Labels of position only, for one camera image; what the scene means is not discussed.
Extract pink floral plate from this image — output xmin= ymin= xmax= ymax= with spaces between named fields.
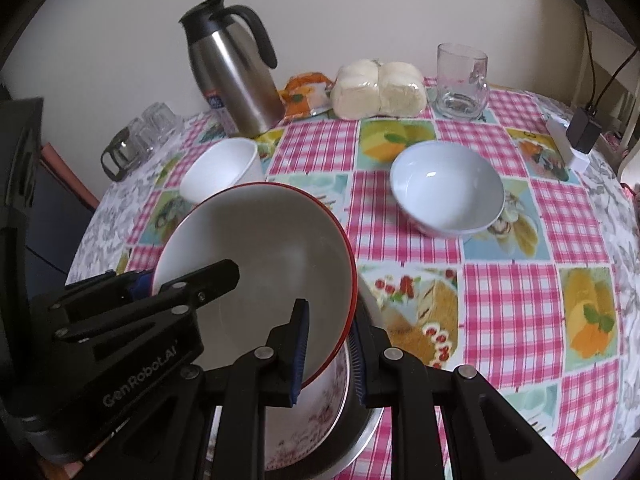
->
xmin=265 ymin=344 xmax=350 ymax=471

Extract red rimmed ceramic bowl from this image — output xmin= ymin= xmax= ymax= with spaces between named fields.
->
xmin=153 ymin=182 xmax=358 ymax=385

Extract large stainless steel bowl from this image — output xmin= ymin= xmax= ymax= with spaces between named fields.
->
xmin=199 ymin=299 xmax=386 ymax=480

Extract white square cup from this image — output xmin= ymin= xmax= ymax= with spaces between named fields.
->
xmin=179 ymin=138 xmax=264 ymax=205

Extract light blue ceramic bowl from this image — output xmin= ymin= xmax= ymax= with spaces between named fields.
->
xmin=390 ymin=141 xmax=506 ymax=238

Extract clear drinking glass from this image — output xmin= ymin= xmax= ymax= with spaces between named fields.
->
xmin=142 ymin=102 xmax=183 ymax=136
xmin=128 ymin=117 xmax=162 ymax=159

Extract clear drinking glass rear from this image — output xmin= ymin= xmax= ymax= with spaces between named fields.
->
xmin=142 ymin=102 xmax=183 ymax=136

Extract stainless steel thermos jug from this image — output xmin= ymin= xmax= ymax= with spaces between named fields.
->
xmin=179 ymin=0 xmax=284 ymax=139

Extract orange snack packet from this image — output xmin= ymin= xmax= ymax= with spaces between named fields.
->
xmin=279 ymin=72 xmax=334 ymax=122

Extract packaged white steamed buns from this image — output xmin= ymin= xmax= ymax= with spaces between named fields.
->
xmin=331 ymin=60 xmax=427 ymax=120

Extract white power strip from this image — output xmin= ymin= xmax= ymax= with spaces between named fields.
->
xmin=546 ymin=114 xmax=590 ymax=174

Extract black power adapter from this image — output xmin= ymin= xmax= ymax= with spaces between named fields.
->
xmin=566 ymin=107 xmax=602 ymax=154

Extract clear glass mug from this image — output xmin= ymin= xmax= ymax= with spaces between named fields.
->
xmin=435 ymin=42 xmax=490 ymax=120

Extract cream wooden chair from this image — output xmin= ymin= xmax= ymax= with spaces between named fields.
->
xmin=570 ymin=0 xmax=639 ymax=191

